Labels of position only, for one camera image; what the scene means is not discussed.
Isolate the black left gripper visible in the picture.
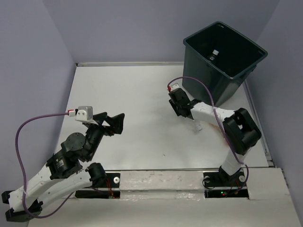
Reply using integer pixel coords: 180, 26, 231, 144
87, 111, 126, 161

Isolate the clear bottle white cap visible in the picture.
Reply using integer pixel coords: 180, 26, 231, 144
207, 50, 219, 62

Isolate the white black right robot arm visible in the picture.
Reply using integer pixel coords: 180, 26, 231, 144
168, 84, 261, 187

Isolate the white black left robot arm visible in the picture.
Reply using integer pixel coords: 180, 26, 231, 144
1, 106, 125, 222

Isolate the dark green plastic bin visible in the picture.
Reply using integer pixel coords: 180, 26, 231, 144
182, 21, 268, 106

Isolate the orange liquid bottle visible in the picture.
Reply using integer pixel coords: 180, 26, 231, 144
209, 123, 229, 146

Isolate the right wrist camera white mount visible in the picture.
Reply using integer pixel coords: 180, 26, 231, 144
167, 83, 180, 93

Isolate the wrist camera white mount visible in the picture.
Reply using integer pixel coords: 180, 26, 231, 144
67, 106, 98, 125
167, 83, 180, 93

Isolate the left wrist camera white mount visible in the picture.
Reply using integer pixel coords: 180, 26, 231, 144
67, 106, 98, 125

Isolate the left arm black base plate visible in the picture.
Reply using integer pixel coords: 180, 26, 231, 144
74, 171, 121, 199

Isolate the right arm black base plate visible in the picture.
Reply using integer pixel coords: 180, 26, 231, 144
202, 171, 249, 199

